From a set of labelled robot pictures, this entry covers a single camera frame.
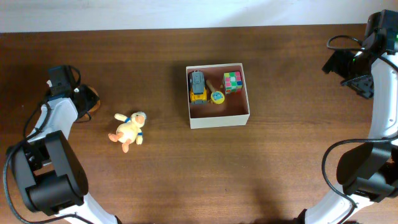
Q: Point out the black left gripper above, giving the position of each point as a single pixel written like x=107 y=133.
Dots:
x=92 y=96

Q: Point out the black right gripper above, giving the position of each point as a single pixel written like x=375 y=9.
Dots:
x=338 y=61

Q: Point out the yellow grey toy truck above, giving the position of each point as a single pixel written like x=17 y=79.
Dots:
x=198 y=92

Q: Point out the multicoloured puzzle cube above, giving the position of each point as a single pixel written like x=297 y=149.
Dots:
x=232 y=82

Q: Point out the yellow wooden rattle drum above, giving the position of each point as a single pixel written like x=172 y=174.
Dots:
x=216 y=96

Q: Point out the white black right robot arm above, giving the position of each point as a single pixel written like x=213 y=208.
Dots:
x=361 y=172

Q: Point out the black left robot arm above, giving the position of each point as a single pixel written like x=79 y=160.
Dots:
x=47 y=172

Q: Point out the yellow plush duck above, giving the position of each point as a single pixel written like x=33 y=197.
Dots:
x=130 y=130

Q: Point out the white cardboard box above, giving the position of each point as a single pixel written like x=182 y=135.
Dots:
x=235 y=109

